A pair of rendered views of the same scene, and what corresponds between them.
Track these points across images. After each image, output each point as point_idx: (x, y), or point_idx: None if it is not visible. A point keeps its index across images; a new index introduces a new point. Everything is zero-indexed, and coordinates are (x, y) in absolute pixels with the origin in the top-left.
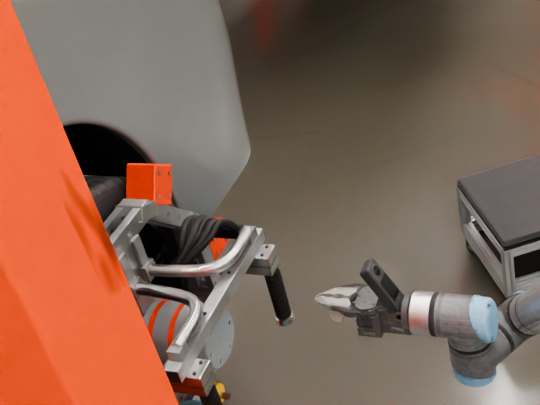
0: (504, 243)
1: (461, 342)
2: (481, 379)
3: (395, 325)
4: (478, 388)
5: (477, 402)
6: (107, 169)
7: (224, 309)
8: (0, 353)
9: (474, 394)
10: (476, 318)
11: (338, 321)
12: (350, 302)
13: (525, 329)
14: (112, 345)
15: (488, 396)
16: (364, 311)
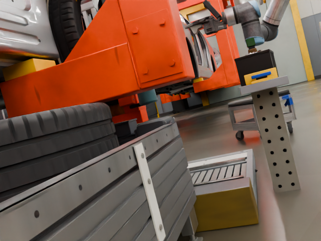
0: (252, 100)
1: (248, 15)
2: (259, 36)
3: (219, 25)
4: (256, 151)
5: (257, 153)
6: None
7: None
8: None
9: (254, 152)
10: (251, 2)
11: (196, 32)
12: (199, 28)
13: (271, 19)
14: None
15: (261, 151)
16: (206, 19)
